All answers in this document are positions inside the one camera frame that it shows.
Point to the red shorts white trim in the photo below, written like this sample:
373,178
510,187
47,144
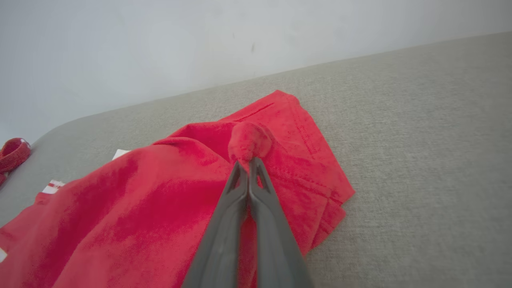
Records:
12,154

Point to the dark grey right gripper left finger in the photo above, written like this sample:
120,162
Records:
220,248

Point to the red jersey number 23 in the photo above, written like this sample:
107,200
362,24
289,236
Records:
140,208

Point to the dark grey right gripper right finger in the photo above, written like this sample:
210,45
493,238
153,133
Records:
276,252

